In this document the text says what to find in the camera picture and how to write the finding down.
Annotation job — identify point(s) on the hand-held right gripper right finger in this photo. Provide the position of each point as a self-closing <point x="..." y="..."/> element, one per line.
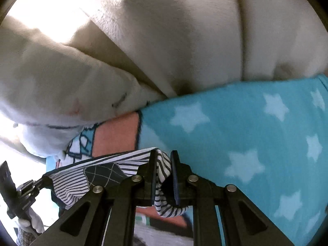
<point x="174" y="176"/>

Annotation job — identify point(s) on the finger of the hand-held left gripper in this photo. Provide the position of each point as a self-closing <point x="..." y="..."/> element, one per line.
<point x="32" y="185"/>

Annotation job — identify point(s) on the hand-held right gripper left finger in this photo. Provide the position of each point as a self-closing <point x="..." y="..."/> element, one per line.
<point x="154" y="174"/>

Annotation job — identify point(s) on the striped pants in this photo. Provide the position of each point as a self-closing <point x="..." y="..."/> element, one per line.
<point x="76" y="179"/>

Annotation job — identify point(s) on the person's left hand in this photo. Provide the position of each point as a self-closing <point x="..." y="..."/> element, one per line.
<point x="34" y="219"/>

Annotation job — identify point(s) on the blue star printed blanket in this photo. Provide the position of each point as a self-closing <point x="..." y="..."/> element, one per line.
<point x="230" y="138"/>

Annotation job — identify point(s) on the cream printed pillow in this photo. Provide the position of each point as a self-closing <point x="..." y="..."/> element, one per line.
<point x="56" y="82"/>

